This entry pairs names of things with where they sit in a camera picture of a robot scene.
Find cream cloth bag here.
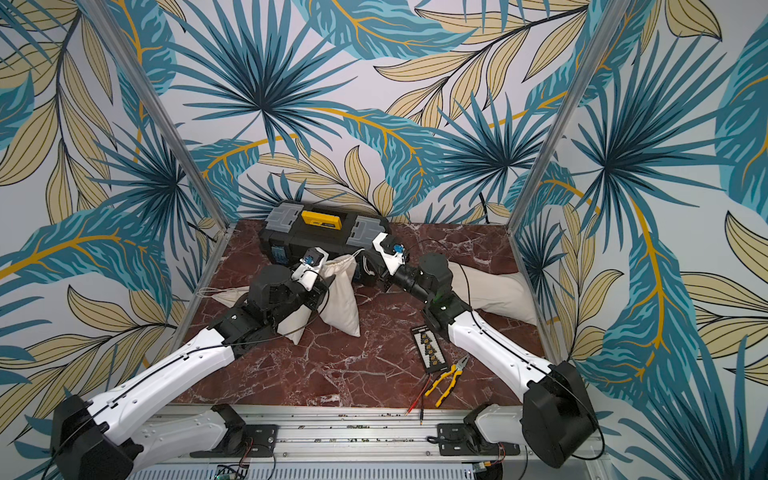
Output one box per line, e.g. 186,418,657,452
449,262,537,325
315,254,360,337
208,287,307,349

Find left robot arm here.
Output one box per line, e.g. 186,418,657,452
50,265,334,479

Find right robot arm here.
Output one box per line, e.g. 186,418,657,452
362,247,600,468

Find black plastic toolbox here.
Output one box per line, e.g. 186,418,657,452
259,201,391,286

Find black bit set card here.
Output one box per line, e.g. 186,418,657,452
411,325,448,374

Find yellow black pliers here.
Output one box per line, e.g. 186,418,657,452
424,355,470,408

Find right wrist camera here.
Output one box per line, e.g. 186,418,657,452
372,232,406,276

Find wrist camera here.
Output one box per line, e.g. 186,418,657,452
292,247,329,291
372,232,406,276

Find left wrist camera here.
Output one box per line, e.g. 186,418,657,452
292,247,329,291

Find left aluminium frame post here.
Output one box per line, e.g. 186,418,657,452
77,0,232,229

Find aluminium frame post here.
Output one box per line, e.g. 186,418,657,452
506,0,631,232
77,0,232,229

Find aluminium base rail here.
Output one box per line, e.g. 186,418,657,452
133,405,614,479

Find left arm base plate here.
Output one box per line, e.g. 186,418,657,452
189,424,279,459

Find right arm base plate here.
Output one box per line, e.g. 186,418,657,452
427,423,521,457

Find right aluminium frame post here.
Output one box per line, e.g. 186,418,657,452
506,0,631,232

